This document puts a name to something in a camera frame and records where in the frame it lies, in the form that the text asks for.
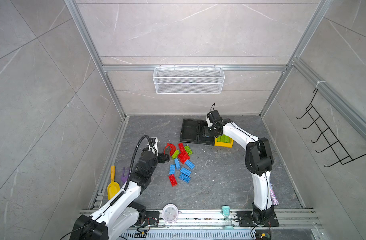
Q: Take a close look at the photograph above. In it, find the blue lego thin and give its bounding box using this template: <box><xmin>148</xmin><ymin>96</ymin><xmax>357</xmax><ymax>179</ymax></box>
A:
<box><xmin>175</xmin><ymin>158</ymin><xmax>181</xmax><ymax>170</ymax></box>

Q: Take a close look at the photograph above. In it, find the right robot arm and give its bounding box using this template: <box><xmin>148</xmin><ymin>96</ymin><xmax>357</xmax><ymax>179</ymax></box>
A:
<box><xmin>204</xmin><ymin>110</ymin><xmax>274</xmax><ymax>225</ymax></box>

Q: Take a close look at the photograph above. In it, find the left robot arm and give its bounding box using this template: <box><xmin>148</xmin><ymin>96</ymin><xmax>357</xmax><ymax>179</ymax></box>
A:
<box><xmin>70</xmin><ymin>149</ymin><xmax>170</xmax><ymax>240</ymax></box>

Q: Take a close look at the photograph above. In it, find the right black storage bin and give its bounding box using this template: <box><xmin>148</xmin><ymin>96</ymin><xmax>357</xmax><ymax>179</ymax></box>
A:
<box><xmin>197</xmin><ymin>121</ymin><xmax>215</xmax><ymax>146</ymax></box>

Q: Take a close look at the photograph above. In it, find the yellow storage bin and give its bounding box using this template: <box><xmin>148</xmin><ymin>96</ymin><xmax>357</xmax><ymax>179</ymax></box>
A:
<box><xmin>214</xmin><ymin>135</ymin><xmax>233</xmax><ymax>148</ymax></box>

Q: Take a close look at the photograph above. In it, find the red arch lego piece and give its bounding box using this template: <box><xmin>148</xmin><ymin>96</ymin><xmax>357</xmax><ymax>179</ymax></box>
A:
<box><xmin>164</xmin><ymin>143</ymin><xmax>177</xmax><ymax>157</ymax></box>

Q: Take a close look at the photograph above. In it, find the green lego beside arch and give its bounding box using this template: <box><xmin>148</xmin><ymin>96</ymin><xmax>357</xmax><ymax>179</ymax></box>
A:
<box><xmin>172</xmin><ymin>150</ymin><xmax>180</xmax><ymax>159</ymax></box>

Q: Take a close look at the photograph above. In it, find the red lego brick lower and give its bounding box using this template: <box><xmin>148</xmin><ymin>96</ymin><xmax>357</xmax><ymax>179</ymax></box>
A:
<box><xmin>169</xmin><ymin>175</ymin><xmax>178</xmax><ymax>187</ymax></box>

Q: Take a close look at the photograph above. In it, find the purple toy tool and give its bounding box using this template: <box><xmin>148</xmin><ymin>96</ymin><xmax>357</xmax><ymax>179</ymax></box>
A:
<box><xmin>121</xmin><ymin>167</ymin><xmax>130</xmax><ymax>185</ymax></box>

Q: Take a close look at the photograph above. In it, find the red lego brick stack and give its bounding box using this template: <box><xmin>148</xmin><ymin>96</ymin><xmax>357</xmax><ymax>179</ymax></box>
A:
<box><xmin>178</xmin><ymin>143</ymin><xmax>190</xmax><ymax>164</ymax></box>

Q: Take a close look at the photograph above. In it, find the yellow toy shovel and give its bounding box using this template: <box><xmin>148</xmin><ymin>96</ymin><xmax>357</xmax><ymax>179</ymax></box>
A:
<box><xmin>107</xmin><ymin>166</ymin><xmax>120</xmax><ymax>200</ymax></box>

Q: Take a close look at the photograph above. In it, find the white round timer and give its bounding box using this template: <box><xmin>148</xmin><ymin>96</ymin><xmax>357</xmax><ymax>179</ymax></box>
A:
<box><xmin>162</xmin><ymin>204</ymin><xmax>179</xmax><ymax>224</ymax></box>

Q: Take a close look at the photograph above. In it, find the teal hourglass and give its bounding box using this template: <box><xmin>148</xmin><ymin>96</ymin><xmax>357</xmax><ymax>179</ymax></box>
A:
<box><xmin>221</xmin><ymin>206</ymin><xmax>233</xmax><ymax>230</ymax></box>

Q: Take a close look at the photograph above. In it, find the glittery purple roll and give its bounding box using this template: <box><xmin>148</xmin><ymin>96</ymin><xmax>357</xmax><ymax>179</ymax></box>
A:
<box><xmin>270</xmin><ymin>184</ymin><xmax>280</xmax><ymax>206</ymax></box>

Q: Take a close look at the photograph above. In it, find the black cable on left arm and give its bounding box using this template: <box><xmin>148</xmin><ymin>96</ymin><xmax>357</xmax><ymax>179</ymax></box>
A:
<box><xmin>124</xmin><ymin>134</ymin><xmax>155</xmax><ymax>190</ymax></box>

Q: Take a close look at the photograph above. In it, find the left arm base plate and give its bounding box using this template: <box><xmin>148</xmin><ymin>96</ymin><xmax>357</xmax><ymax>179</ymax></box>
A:
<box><xmin>134</xmin><ymin>211</ymin><xmax>160</xmax><ymax>228</ymax></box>

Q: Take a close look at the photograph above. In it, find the white wire mesh basket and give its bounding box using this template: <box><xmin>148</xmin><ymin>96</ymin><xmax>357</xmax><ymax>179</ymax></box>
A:
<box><xmin>153</xmin><ymin>67</ymin><xmax>225</xmax><ymax>95</ymax></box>

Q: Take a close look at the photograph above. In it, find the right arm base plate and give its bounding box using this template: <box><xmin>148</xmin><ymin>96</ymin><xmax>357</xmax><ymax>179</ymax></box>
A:
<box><xmin>234</xmin><ymin>211</ymin><xmax>280</xmax><ymax>227</ymax></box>

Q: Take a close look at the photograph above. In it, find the black wire hook rack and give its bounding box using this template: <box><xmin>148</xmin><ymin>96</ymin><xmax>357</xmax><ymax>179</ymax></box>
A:
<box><xmin>296</xmin><ymin>89</ymin><xmax>366</xmax><ymax>168</ymax></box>

